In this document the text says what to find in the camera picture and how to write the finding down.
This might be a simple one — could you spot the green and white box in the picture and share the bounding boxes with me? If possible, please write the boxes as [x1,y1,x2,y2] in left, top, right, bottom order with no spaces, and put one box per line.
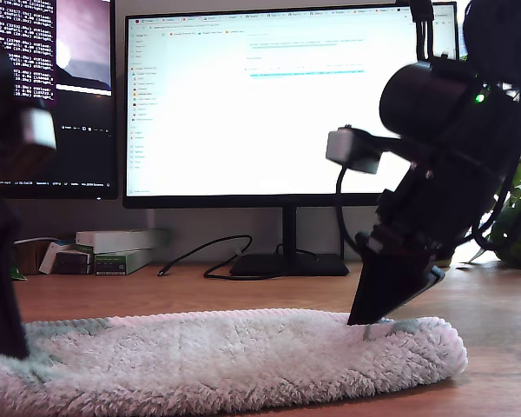
[94,250,157,278]

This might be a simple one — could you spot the white pink fluffy tea towel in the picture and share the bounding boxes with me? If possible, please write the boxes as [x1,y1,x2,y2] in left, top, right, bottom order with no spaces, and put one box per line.
[0,308,469,417]

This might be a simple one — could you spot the small white tilted box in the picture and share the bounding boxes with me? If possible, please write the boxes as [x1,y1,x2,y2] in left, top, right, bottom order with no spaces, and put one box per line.
[38,242,79,276]

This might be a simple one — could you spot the small wooden block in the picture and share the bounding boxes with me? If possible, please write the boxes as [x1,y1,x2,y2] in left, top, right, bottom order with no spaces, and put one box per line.
[16,241,56,277]

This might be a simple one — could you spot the small dark purple box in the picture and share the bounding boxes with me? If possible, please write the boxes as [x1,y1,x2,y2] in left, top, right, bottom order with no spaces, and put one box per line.
[54,251,95,276]

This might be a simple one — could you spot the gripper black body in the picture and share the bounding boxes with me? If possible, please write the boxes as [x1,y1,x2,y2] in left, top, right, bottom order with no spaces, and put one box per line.
[355,189,495,262]

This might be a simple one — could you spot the black USB cable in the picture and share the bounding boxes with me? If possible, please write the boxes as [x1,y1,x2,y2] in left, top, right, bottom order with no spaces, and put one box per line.
[157,235,254,280]

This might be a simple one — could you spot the black headphones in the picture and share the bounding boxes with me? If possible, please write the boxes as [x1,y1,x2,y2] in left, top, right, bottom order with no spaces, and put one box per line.
[407,0,438,61]

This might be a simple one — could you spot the flat white box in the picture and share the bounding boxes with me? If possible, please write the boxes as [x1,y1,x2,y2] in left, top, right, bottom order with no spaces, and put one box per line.
[76,229,173,255]

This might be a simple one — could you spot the dark monitor with terminal windows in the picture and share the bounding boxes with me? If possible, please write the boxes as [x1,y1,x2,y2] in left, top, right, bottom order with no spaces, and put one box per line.
[0,0,121,202]

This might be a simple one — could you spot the large monitor with white screen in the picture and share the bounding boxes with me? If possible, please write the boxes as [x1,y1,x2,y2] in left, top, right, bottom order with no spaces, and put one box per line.
[122,2,465,278]

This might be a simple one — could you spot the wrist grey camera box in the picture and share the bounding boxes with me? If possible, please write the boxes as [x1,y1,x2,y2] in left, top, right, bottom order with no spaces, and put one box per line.
[8,107,58,179]
[324,123,413,175]

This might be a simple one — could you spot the green plastic bag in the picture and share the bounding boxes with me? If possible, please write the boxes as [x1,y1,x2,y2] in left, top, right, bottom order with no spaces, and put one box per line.
[10,259,29,282]

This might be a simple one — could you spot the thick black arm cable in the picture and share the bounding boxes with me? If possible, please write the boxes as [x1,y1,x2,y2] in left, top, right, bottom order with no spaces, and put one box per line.
[462,82,521,252]

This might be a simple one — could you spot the black camera cable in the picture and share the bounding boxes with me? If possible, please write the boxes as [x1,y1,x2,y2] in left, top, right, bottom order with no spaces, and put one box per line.
[335,167,368,258]

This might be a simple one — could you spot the white cable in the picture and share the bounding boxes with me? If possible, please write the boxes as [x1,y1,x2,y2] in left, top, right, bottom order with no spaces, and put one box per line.
[15,236,62,247]

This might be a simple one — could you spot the green leafy houseplant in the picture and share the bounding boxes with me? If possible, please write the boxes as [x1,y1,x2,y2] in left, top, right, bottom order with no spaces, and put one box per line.
[468,149,521,271]

